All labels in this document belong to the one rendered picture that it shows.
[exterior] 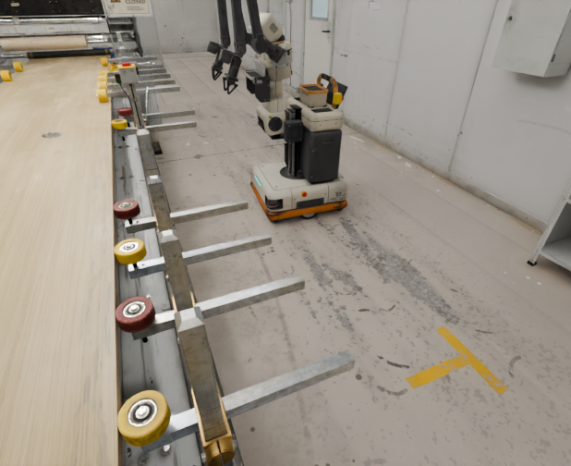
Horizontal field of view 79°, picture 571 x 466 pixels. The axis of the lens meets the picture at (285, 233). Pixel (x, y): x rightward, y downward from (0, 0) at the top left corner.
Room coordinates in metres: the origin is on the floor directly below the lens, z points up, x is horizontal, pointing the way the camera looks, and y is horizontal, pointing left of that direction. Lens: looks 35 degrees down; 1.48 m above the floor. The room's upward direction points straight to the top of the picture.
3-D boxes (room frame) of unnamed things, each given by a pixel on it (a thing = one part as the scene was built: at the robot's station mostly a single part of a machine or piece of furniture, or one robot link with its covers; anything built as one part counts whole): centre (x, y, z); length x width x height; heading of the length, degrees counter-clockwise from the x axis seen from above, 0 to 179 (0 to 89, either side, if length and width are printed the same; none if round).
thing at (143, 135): (1.00, 0.42, 0.92); 0.04 x 0.04 x 0.48; 23
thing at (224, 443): (0.33, 0.14, 0.82); 0.14 x 0.06 x 0.05; 23
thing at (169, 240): (0.54, 0.22, 0.87); 0.04 x 0.04 x 0.48; 23
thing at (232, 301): (0.61, 0.15, 0.84); 0.43 x 0.03 x 0.04; 113
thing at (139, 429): (0.31, 0.24, 0.85); 0.08 x 0.08 x 0.11
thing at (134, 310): (0.54, 0.34, 0.85); 0.08 x 0.08 x 0.11
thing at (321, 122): (2.65, -0.18, 0.59); 0.55 x 0.34 x 0.83; 18
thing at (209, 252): (0.84, 0.25, 0.82); 0.43 x 0.03 x 0.04; 113
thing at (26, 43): (4.34, 2.42, 1.05); 1.43 x 0.12 x 0.12; 113
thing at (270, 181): (2.62, -0.09, 0.16); 0.67 x 0.64 x 0.25; 108
